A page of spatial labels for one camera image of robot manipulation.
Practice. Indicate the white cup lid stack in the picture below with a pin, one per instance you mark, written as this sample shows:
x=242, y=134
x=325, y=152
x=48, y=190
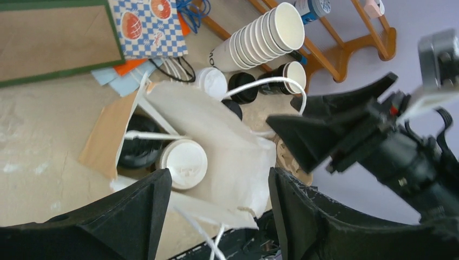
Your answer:
x=212, y=81

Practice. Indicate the single black cup lid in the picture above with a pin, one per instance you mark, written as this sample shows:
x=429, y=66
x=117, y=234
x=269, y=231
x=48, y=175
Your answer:
x=140, y=153

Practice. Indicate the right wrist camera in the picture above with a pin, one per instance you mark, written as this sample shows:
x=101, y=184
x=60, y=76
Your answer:
x=438, y=61

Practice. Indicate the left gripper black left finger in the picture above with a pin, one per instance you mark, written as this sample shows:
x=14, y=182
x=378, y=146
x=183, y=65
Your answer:
x=124, y=225

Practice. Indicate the pink white tape dispenser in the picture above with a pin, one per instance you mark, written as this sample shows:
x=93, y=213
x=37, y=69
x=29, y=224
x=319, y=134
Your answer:
x=373, y=8

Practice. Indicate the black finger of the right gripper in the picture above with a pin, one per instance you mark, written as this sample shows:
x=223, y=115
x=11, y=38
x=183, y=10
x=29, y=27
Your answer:
x=332, y=104
x=313, y=139

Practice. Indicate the blue lidded jar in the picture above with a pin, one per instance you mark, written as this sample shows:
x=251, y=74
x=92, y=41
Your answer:
x=312, y=10

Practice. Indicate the brown kraft paper bag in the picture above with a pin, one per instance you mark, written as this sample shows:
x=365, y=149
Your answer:
x=234, y=191

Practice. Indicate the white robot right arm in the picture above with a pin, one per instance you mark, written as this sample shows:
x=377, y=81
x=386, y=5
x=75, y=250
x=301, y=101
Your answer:
x=421, y=171

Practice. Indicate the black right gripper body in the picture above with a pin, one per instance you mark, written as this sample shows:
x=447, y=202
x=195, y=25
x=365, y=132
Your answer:
x=369, y=132

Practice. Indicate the black blue marker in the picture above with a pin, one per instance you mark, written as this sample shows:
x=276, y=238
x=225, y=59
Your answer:
x=297, y=56

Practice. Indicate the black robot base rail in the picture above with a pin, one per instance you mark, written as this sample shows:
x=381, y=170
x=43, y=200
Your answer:
x=252, y=244

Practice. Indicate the green paper bag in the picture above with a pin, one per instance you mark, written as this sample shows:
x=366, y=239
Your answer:
x=43, y=40

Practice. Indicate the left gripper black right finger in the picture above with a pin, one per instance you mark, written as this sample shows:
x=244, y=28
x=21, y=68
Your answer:
x=311, y=225

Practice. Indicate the blue checkered paper bag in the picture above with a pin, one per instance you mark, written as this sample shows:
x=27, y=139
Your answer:
x=152, y=34

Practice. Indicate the wooden shelf rack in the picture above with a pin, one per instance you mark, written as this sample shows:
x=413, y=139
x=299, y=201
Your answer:
x=336, y=59

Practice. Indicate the white paper cup stack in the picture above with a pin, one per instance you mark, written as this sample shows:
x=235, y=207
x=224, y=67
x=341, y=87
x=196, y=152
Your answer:
x=276, y=33

